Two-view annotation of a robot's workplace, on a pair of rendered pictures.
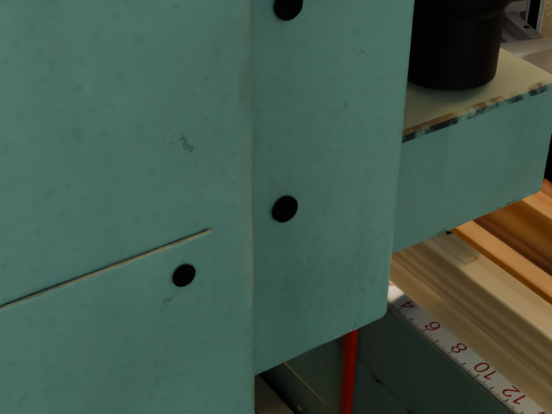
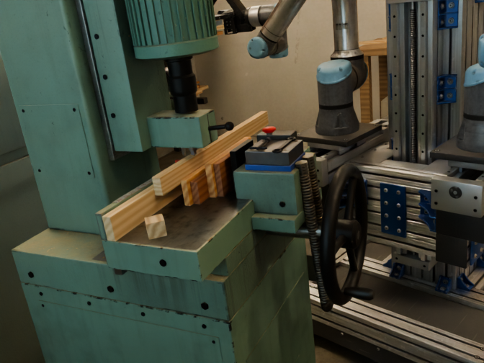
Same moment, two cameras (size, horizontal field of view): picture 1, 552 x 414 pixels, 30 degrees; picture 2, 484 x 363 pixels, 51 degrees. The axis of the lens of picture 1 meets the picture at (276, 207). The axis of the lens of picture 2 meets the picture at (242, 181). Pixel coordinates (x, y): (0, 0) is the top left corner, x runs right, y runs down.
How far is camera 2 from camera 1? 111 cm
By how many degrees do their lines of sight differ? 56
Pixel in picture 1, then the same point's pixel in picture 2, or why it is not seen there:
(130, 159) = (65, 88)
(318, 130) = (116, 101)
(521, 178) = (194, 141)
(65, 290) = (60, 105)
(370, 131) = (126, 105)
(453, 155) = (171, 127)
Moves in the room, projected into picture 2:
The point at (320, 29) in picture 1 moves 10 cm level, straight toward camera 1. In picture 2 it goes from (112, 83) to (64, 91)
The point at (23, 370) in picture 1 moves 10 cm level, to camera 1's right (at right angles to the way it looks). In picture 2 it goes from (57, 115) to (67, 122)
